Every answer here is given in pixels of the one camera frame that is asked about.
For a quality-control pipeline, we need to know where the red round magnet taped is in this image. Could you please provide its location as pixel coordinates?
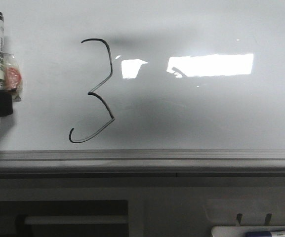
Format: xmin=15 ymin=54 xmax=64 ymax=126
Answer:
xmin=4 ymin=53 xmax=23 ymax=102

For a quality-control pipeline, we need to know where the white whiteboard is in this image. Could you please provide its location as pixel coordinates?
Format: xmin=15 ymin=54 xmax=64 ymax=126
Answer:
xmin=0 ymin=0 xmax=285 ymax=151

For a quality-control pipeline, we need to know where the white marker tray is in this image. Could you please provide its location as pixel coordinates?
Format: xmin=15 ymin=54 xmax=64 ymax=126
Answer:
xmin=210 ymin=226 xmax=285 ymax=237

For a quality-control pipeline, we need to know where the aluminium whiteboard tray rail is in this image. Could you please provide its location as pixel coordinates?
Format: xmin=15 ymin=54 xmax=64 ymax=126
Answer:
xmin=0 ymin=149 xmax=285 ymax=176

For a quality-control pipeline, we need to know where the blue capped marker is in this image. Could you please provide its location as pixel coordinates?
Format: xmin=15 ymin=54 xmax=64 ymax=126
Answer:
xmin=245 ymin=231 xmax=285 ymax=237

